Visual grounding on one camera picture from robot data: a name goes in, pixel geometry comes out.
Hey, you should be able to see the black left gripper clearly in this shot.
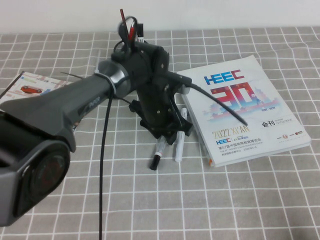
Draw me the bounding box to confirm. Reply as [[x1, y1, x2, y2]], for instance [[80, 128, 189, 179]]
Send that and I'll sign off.
[[128, 79, 195, 147]]

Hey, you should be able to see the whiteboard marker with black cap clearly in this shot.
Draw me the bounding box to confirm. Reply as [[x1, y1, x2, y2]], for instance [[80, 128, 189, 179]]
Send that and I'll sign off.
[[149, 136, 168, 171]]

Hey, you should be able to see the red ballpoint pen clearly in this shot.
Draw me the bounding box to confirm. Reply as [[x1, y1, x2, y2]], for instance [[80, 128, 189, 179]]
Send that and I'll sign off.
[[128, 21, 136, 41]]

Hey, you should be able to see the white paint marker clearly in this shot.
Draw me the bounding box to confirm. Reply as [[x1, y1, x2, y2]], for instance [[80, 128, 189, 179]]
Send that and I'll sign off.
[[174, 107, 189, 163]]

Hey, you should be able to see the grey checked tablecloth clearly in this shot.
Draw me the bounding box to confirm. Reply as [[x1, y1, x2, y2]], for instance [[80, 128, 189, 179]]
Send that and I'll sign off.
[[0, 26, 320, 240]]

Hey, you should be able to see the white HEEC catalogue book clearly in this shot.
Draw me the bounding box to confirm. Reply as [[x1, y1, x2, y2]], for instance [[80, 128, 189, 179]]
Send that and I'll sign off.
[[175, 54, 312, 168]]

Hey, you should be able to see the slim marker with black cap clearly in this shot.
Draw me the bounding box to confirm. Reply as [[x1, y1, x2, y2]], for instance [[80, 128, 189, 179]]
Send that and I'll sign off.
[[137, 23, 145, 44]]

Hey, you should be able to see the white marker with black cap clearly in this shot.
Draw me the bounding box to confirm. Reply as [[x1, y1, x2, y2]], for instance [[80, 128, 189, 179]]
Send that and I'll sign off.
[[118, 24, 129, 48]]

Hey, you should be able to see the map and red cover book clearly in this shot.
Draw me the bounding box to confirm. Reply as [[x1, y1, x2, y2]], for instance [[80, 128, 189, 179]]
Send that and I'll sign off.
[[0, 71, 76, 101]]

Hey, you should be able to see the black camera cable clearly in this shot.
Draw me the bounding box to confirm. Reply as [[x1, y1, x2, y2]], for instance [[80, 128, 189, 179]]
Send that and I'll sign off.
[[190, 82, 250, 126]]

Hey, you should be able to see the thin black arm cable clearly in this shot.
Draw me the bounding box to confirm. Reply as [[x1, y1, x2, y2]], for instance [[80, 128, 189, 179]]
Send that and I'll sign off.
[[98, 82, 133, 240]]

